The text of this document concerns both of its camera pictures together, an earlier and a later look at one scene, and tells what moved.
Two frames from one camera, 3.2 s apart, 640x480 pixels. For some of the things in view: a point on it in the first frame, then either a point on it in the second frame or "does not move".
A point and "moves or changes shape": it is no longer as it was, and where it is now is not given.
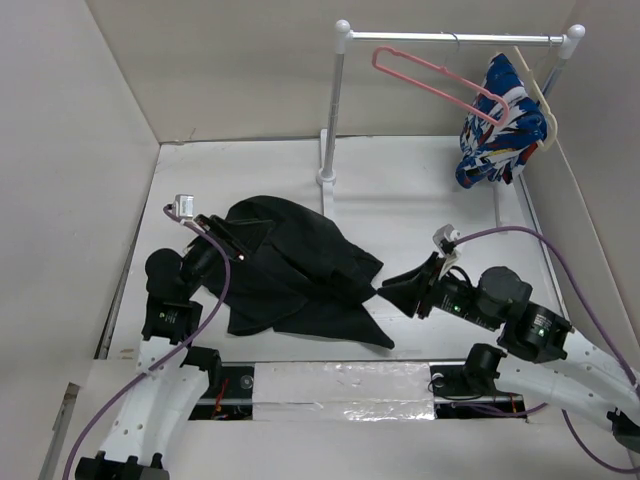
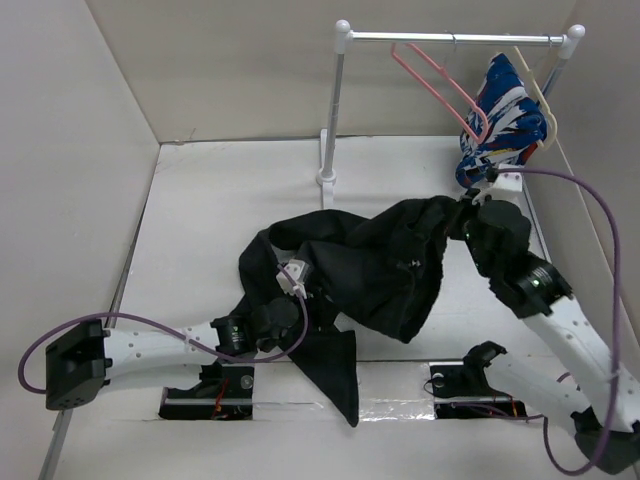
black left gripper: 217,226 -> 320,310
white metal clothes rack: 327,177 does not move
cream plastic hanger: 535,86 does not move
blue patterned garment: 498,153 does not move
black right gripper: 418,284 -> 456,210
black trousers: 305,274 moves or changes shape
